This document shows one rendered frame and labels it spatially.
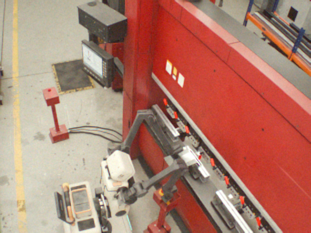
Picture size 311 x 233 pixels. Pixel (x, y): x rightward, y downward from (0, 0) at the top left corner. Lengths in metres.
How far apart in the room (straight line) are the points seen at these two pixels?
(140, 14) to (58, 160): 2.29
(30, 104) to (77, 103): 0.73
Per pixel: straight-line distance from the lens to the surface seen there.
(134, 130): 2.55
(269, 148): 2.08
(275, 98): 1.89
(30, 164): 4.28
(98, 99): 4.99
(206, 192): 2.96
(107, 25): 2.88
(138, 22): 2.83
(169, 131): 3.26
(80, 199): 2.81
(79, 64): 5.72
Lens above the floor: 3.32
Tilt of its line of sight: 45 degrees down
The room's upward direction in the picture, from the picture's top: 7 degrees clockwise
